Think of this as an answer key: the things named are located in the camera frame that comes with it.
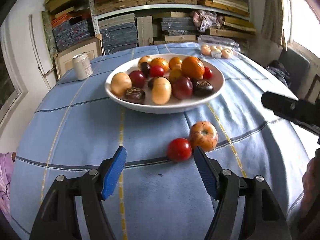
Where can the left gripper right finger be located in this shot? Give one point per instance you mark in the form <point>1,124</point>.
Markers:
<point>262,217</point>

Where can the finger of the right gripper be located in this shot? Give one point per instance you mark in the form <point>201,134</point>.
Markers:
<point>279,104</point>

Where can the orange striped apple fruit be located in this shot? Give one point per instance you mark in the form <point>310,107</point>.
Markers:
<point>204,135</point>

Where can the large orange mandarin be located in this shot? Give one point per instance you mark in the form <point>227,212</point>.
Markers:
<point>192,67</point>

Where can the dark red plum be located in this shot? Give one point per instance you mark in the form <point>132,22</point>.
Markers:
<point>182,88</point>

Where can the yellow pepino fruit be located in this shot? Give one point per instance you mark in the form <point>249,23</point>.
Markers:
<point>161,91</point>

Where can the dark patterned passion fruit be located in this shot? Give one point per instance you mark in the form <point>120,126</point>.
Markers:
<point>134,95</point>

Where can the small red cherry tomato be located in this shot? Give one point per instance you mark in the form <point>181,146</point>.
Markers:
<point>207,73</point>

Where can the pale striped fruit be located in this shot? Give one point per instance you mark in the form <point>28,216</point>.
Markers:
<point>143,59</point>

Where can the striped yellow pepino melon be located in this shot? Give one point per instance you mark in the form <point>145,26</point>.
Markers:
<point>120,83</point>

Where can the person right hand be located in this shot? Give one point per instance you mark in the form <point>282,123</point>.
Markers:
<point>309,184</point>

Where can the dark clothes pile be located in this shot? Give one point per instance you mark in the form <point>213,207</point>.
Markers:
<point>277,69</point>

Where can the pink cloth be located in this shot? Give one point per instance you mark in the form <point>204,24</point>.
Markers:
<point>6,169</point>

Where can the clear plastic fruit punnet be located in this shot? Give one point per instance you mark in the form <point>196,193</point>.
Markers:
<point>218,47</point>

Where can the blue checked tablecloth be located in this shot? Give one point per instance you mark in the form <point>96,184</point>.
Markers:
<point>77,126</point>

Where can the pink plastic bag on shelf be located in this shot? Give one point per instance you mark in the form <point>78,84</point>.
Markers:
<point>204,20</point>

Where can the white oval plate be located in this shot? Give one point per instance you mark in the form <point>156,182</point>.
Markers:
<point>203,90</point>

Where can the metal storage shelf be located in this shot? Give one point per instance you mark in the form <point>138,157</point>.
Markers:
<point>126,24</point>

